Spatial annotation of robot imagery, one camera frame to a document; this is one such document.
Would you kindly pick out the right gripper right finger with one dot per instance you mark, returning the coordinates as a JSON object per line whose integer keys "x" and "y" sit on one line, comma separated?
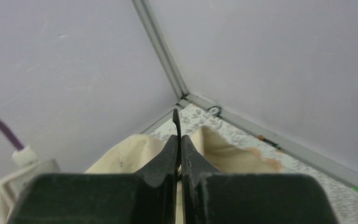
{"x": 213, "y": 197}

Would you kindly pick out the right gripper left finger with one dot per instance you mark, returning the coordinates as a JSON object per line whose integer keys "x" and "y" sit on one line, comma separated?
{"x": 147, "y": 196}

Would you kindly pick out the cream zip-up jacket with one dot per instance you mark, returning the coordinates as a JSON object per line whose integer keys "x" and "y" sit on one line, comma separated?
{"x": 135, "y": 151}

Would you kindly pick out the floral patterned table cloth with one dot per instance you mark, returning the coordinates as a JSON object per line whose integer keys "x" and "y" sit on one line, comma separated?
{"x": 344, "y": 199}

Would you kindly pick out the small metal ring hook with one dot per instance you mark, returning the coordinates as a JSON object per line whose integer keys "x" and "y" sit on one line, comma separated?
{"x": 214, "y": 111}

